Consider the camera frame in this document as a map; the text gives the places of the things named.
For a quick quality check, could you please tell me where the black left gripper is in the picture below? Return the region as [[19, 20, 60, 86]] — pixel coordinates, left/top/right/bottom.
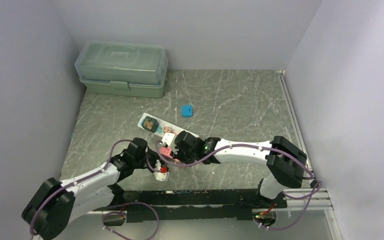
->
[[133, 148, 165, 173]]

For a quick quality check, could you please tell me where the pink triangular power strip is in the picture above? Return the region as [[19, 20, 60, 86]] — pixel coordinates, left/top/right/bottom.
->
[[159, 146, 180, 164]]

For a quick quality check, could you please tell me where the white multicolour power strip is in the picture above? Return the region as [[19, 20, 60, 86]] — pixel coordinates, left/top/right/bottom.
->
[[137, 112, 201, 142]]

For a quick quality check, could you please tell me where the small pink charger plug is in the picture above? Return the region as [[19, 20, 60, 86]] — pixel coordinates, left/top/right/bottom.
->
[[162, 126, 173, 133]]

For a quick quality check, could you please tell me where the dark green cube socket adapter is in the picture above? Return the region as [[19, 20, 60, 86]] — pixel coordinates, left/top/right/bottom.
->
[[141, 116, 160, 133]]

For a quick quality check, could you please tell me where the blue plug adapter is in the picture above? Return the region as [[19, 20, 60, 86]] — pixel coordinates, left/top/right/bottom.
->
[[180, 104, 195, 118]]

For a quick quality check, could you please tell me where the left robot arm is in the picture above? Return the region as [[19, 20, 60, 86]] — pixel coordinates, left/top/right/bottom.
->
[[21, 138, 169, 240]]

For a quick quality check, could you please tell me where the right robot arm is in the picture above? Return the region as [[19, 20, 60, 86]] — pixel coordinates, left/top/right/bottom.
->
[[162, 130, 307, 208]]

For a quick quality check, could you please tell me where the green plastic storage box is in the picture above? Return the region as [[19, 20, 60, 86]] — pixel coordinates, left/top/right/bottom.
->
[[74, 41, 168, 98]]

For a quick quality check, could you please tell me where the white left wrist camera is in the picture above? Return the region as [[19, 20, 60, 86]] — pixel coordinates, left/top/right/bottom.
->
[[153, 160, 170, 182]]

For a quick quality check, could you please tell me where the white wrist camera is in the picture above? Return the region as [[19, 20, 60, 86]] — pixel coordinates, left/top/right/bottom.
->
[[161, 132, 178, 154], [153, 160, 170, 182]]

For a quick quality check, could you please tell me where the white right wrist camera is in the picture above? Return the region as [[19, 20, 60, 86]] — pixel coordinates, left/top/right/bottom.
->
[[161, 132, 178, 154]]

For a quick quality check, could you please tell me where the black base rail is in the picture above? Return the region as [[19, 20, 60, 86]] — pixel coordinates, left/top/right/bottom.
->
[[99, 189, 288, 223]]

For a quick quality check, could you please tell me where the aluminium frame rail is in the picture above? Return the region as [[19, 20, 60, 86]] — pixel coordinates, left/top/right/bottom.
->
[[31, 70, 344, 240]]

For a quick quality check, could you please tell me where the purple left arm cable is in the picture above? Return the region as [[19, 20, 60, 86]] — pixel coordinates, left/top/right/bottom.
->
[[29, 139, 161, 240]]

